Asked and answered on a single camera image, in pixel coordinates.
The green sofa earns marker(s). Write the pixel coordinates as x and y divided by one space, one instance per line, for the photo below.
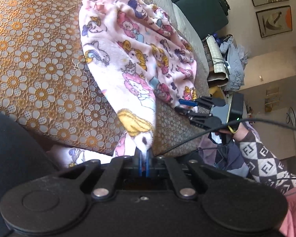
195 20

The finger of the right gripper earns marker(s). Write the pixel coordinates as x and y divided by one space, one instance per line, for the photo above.
201 120
204 102

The pink cartoon fleece garment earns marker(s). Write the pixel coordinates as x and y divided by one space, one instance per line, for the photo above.
136 58

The patterned sleeve forearm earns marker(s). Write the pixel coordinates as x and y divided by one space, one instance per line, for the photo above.
265 167

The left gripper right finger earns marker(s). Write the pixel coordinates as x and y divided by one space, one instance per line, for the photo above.
161 166

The armchair with yellow cover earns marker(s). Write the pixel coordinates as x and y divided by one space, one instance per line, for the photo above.
218 75

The person right hand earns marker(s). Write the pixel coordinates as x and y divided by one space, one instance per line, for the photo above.
238 136

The right framed picture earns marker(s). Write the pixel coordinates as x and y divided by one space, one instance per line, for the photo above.
274 21

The grey quilted jacket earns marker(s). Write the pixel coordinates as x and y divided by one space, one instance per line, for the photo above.
237 57

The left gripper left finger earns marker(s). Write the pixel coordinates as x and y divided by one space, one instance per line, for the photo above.
105 186

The navy striped garment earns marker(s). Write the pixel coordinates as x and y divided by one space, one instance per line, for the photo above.
223 157

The black object on sofa back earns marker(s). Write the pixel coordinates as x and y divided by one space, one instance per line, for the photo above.
225 6

